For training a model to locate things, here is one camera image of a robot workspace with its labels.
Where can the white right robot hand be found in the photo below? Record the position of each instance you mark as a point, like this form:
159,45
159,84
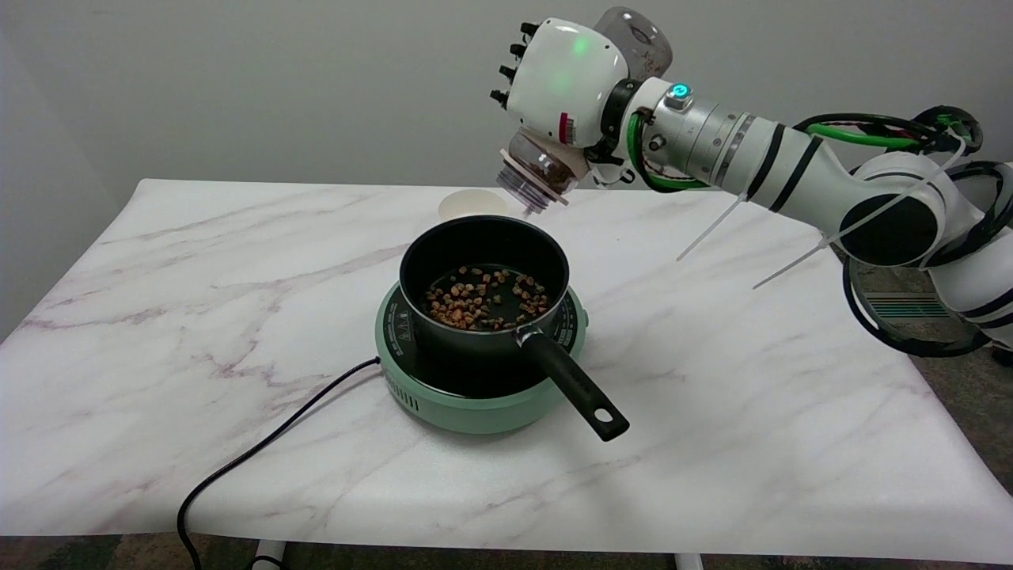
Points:
562,79

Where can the clear bottle with beige band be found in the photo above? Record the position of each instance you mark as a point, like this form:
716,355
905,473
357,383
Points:
538,170

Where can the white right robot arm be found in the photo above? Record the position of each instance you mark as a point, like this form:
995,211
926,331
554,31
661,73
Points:
791,162

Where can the round cream bottle lid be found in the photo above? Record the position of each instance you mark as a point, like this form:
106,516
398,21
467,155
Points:
467,204

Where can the brown nuts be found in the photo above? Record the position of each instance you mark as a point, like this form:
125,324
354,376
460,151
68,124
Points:
475,305

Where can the green induction cooker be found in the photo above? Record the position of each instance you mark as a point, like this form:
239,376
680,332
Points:
443,408

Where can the floor vent grille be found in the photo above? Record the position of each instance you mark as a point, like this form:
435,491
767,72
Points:
902,305

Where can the white table leg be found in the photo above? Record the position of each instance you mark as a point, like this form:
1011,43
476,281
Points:
269,556
689,562

